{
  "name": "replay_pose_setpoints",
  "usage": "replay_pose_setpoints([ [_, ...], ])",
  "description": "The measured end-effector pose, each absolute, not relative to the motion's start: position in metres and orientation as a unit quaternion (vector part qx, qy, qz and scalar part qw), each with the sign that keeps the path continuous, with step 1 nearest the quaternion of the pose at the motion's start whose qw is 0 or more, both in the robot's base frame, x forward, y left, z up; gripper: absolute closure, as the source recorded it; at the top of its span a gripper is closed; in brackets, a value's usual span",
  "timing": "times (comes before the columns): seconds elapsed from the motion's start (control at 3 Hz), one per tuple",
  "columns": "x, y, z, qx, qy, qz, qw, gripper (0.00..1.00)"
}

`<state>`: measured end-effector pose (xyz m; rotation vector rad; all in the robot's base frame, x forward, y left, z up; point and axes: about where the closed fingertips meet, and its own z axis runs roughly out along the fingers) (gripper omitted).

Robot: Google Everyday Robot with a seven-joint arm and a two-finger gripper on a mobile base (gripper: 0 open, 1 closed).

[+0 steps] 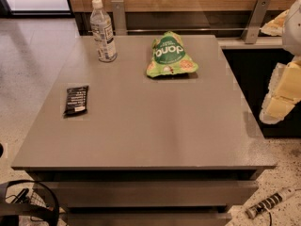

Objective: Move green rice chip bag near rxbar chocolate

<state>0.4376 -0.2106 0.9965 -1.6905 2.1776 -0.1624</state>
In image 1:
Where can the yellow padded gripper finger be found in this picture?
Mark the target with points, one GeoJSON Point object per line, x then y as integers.
{"type": "Point", "coordinates": [284, 92]}
{"type": "Point", "coordinates": [275, 26]}

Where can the green rice chip bag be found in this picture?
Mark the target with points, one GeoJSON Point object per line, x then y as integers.
{"type": "Point", "coordinates": [169, 57]}

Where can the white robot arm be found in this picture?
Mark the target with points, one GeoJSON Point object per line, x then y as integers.
{"type": "Point", "coordinates": [291, 36]}

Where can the black rxbar chocolate bar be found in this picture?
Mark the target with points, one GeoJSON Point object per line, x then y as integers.
{"type": "Point", "coordinates": [76, 101]}

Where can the white power strip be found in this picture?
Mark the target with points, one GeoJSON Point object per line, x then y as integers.
{"type": "Point", "coordinates": [270, 202]}

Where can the upper grey drawer front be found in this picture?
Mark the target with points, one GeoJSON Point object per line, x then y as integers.
{"type": "Point", "coordinates": [149, 194]}

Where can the grey drawer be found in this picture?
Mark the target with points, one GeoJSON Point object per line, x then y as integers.
{"type": "Point", "coordinates": [149, 219]}
{"type": "Point", "coordinates": [149, 194]}

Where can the clear plastic water bottle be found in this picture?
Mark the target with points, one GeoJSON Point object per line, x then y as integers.
{"type": "Point", "coordinates": [102, 30]}

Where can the lower grey drawer front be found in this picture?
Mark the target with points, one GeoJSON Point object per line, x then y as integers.
{"type": "Point", "coordinates": [149, 219]}

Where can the right metal bracket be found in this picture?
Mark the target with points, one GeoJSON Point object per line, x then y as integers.
{"type": "Point", "coordinates": [253, 27]}

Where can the metal bracket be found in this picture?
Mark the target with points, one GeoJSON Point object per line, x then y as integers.
{"type": "Point", "coordinates": [119, 17]}
{"type": "Point", "coordinates": [253, 27]}

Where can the metal rail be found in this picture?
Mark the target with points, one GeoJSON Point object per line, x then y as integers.
{"type": "Point", "coordinates": [199, 30]}

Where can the left metal bracket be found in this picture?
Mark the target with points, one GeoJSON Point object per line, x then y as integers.
{"type": "Point", "coordinates": [119, 17]}

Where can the black wire basket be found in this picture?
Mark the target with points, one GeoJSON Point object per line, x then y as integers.
{"type": "Point", "coordinates": [42, 204]}

